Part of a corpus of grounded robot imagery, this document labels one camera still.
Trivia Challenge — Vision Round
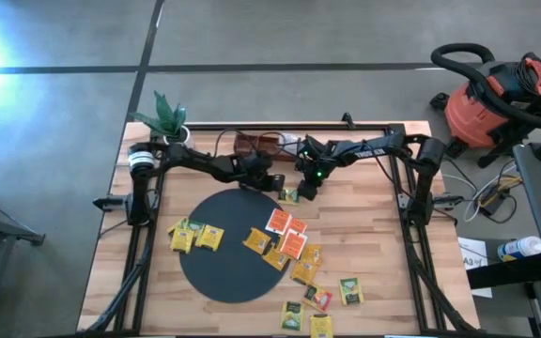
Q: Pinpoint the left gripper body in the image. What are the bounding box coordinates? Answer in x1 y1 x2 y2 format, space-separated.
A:
238 153 277 188

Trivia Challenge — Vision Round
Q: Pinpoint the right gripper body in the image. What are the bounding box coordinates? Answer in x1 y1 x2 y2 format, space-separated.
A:
297 148 336 185

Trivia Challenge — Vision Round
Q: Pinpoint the green lemon tea bag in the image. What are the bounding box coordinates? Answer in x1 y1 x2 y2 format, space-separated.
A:
279 300 306 332
166 215 206 236
338 276 365 307
278 187 301 206

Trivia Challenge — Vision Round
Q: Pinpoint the yellow black-banded tea bag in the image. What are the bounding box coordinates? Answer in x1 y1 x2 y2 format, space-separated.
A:
309 313 334 338

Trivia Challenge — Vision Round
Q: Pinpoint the wooden tea organizer box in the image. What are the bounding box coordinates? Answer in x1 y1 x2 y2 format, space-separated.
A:
232 132 301 163

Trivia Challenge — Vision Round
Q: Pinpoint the amber black tea bag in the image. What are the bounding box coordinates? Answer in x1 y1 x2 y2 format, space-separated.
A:
301 242 324 267
261 244 291 272
242 227 272 256
290 259 319 286

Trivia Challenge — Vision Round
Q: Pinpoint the yellow lemon tea bag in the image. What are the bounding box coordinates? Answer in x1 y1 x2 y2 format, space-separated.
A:
194 223 225 253
169 227 195 255

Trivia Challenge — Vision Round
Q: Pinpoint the red green tea bag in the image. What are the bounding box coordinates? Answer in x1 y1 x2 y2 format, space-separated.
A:
301 284 334 314

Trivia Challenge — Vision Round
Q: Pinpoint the round dark woven placemat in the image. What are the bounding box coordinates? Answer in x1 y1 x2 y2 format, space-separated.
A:
178 188 293 304

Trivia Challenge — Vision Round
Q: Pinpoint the snake plant in white pot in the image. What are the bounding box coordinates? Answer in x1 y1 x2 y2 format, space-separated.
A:
129 90 196 151

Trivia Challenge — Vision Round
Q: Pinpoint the orange shop vacuum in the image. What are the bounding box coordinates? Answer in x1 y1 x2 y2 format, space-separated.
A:
429 51 541 169

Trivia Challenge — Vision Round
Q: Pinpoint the white paper sheet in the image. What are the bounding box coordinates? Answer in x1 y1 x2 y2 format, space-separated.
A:
456 237 494 300

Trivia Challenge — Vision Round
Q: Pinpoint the black power adapter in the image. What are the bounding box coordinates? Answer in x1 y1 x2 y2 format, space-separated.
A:
478 187 512 218

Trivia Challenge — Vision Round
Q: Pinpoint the black bench bar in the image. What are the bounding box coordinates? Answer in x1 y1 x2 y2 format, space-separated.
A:
466 252 541 291

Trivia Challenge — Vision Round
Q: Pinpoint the white blue spray can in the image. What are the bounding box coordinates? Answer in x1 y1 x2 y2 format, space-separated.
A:
496 235 541 263

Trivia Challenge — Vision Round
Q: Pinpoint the white cable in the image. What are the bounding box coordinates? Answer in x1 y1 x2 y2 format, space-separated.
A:
441 159 520 224

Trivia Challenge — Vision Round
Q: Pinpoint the black vacuum hose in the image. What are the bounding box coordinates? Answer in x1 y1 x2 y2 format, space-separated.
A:
430 42 541 131

